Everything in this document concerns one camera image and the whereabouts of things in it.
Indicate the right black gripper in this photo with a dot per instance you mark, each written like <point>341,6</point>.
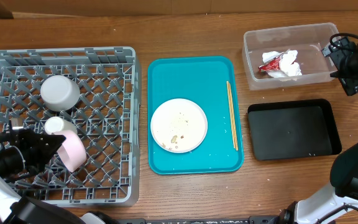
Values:
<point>353,83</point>

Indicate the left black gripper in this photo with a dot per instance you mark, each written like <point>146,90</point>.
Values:
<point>38,145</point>

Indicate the cream white cup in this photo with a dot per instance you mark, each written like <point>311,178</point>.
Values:
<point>56,124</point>

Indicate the pink shallow bowl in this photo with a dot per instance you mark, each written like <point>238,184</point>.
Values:
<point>72,151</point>

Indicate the grey white small bowl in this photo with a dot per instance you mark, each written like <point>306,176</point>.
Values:
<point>59,93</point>

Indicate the white napkin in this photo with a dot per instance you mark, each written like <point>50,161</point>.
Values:
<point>289,66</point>

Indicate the red snack wrapper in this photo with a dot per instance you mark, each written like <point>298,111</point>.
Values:
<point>271,65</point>

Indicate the large white plate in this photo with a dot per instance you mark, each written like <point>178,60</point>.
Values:
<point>179,125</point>

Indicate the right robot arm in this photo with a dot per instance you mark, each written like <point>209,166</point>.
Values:
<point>340,195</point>

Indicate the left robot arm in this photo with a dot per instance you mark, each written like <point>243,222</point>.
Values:
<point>23,209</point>

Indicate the clear plastic waste bin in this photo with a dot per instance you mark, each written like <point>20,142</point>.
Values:
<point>307,40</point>

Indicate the grey plastic dish rack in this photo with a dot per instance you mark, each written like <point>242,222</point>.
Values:
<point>106,118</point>

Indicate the black rectangular tray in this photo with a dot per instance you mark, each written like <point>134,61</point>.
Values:
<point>293,129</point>

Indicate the teal plastic serving tray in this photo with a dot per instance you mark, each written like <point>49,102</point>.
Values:
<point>210,83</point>

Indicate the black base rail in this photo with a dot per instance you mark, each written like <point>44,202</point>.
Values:
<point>266,219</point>

